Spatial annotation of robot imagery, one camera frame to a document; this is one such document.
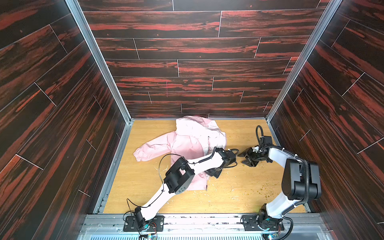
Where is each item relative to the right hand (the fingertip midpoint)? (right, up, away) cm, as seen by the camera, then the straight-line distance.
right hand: (242, 157), depth 94 cm
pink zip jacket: (-31, +11, +8) cm, 33 cm away
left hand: (-21, -10, -3) cm, 23 cm away
